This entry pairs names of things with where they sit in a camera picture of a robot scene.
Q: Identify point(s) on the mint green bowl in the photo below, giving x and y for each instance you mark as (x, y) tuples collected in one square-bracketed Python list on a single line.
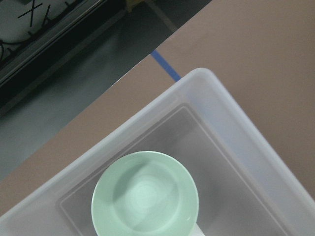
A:
[(145, 193)]

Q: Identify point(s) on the clear plastic storage box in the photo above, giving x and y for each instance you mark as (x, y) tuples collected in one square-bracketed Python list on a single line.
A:
[(243, 186)]

